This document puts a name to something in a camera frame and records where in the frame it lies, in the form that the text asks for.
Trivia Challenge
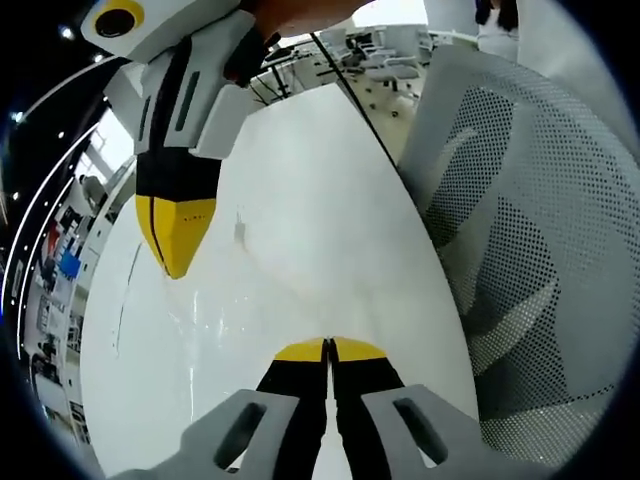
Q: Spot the clear resealable plastic bag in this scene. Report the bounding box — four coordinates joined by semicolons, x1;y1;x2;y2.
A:
113;202;371;351

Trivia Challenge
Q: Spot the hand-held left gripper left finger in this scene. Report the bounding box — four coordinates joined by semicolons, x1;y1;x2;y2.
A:
114;337;331;480

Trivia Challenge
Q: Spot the blue box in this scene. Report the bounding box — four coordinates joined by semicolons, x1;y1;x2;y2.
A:
58;249;83;277

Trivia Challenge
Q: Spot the group of white office chairs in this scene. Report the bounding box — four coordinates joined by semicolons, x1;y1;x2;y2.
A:
259;22;436;109

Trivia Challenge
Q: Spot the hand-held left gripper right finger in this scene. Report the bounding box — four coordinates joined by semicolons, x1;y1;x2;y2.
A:
331;336;482;480

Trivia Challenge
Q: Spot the long white counter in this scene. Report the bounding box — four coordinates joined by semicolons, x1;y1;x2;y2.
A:
82;159;139;301

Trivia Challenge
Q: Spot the black cable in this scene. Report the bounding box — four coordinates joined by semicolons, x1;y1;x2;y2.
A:
308;30;401;169

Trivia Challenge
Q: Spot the grey mesh office chair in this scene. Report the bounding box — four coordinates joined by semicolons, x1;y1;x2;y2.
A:
399;47;640;456

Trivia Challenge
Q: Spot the person's right hand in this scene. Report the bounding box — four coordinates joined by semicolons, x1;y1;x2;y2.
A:
249;0;374;44

